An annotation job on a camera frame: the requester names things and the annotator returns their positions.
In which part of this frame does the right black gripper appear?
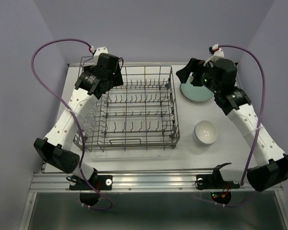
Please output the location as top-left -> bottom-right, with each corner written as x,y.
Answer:
175,58 -> 221,94

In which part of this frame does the light green flower plate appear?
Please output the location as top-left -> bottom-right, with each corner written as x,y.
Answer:
180,82 -> 214,103

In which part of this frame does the white ribbed bowl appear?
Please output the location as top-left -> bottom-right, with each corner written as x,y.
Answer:
192,120 -> 218,146

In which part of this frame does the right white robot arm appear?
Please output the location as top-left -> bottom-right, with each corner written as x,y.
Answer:
176,58 -> 288,192

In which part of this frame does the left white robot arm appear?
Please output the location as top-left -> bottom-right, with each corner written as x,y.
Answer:
34,53 -> 123,189

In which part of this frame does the clear glass cup front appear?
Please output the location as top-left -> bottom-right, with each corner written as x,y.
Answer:
81,115 -> 96,133

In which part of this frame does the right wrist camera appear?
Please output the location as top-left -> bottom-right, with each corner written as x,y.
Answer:
204,44 -> 224,66

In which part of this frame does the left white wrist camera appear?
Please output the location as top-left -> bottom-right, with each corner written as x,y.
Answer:
89,46 -> 108,58

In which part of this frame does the grey wire dish rack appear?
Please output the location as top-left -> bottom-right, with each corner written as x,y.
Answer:
73,65 -> 180,151

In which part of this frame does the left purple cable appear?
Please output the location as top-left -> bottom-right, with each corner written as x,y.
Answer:
31,39 -> 113,211

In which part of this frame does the aluminium mounting rail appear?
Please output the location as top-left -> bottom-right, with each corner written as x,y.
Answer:
30,170 -> 284,192

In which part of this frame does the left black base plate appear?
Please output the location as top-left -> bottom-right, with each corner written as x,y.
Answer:
66,175 -> 113,191

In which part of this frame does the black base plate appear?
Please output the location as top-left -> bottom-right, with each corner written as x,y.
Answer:
194,174 -> 240,190
66,175 -> 113,191

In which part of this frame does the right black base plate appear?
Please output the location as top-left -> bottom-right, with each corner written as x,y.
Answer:
194,174 -> 240,190

